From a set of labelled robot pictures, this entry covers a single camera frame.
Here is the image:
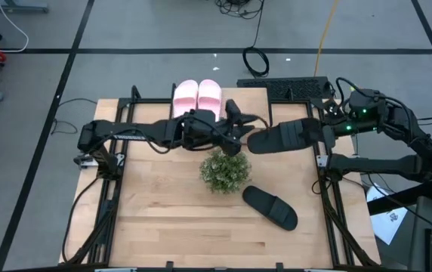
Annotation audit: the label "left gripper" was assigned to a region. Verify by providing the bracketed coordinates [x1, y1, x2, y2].
[200, 98, 258, 158]

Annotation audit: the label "black slide sandal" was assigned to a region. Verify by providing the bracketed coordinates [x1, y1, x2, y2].
[242, 185, 299, 232]
[246, 117, 325, 155]

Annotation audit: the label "pink slide sandal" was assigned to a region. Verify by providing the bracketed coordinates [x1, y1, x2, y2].
[197, 78, 224, 122]
[172, 79, 201, 120]

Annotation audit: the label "wooden shelf black legs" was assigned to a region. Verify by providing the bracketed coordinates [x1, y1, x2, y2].
[169, 82, 276, 131]

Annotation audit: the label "green potted plant black pot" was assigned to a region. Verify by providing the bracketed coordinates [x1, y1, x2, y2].
[199, 147, 253, 195]

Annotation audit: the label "black perforated computer case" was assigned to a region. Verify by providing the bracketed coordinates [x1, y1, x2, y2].
[236, 76, 334, 102]

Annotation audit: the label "black desk beam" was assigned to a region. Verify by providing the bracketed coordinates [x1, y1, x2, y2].
[366, 180, 432, 216]

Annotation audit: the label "white paper sheet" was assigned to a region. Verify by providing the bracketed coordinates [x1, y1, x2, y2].
[366, 184, 409, 246]

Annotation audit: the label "grey table foot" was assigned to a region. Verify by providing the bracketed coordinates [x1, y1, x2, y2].
[0, 0, 50, 14]

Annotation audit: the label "coiled black cable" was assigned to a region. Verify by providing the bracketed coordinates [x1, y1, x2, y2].
[242, 45, 270, 79]

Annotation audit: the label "yellow hanging cable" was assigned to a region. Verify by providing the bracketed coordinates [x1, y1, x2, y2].
[313, 0, 341, 77]

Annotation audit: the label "black aluminium rig frame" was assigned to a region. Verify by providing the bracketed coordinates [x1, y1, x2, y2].
[59, 85, 382, 270]

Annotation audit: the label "tangled black cables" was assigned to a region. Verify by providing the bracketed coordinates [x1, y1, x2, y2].
[214, 0, 266, 20]

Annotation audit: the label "thin black floor cable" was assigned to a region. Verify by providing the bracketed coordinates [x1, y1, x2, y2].
[51, 97, 99, 136]

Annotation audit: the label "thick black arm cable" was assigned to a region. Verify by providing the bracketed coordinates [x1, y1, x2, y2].
[61, 175, 102, 264]

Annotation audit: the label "white floor cable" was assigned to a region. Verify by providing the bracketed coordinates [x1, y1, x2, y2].
[0, 0, 30, 53]

